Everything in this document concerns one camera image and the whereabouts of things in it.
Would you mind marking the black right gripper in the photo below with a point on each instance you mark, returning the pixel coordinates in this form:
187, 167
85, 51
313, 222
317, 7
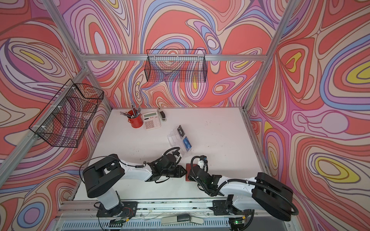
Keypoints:
191, 179

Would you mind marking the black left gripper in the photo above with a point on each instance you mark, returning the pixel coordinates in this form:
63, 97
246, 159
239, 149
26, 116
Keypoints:
180, 172

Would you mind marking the red leather card holder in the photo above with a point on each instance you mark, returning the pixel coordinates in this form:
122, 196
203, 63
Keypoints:
190, 174

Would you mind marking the clear acrylic card stand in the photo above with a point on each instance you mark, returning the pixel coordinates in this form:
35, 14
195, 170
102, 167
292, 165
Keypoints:
176, 141

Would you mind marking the blue credit card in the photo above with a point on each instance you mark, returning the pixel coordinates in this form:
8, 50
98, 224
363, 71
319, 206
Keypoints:
187, 144

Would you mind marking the black VIP credit card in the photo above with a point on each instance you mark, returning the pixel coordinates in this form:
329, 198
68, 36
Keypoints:
180, 131

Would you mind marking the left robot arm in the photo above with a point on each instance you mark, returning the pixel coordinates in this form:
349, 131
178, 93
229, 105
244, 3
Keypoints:
100, 177

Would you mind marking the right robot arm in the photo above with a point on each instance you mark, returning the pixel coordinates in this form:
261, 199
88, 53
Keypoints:
260, 192

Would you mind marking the grey foot pedal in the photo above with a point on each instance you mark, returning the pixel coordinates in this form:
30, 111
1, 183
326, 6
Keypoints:
181, 219

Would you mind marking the pink desk calculator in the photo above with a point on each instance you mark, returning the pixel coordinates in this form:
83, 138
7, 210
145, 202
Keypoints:
151, 120

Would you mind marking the grey black stapler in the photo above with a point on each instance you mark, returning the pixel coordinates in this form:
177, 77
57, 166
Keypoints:
162, 114

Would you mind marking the red metal pen bucket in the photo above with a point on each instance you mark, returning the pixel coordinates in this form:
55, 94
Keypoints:
135, 121

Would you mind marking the pens and pencils bunch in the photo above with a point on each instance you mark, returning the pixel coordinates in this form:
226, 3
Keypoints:
134, 112

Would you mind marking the black wire basket back wall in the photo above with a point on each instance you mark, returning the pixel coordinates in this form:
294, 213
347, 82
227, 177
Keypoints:
176, 65

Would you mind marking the black wire basket wall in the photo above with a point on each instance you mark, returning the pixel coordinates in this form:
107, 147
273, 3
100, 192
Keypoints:
176, 65
66, 118

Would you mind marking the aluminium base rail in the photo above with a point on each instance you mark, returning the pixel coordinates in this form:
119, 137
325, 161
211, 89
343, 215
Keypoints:
149, 208

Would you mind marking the black wire basket left wall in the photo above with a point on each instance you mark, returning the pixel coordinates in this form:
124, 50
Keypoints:
66, 118

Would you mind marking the aluminium frame post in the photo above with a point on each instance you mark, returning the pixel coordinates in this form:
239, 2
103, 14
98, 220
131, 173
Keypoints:
66, 34

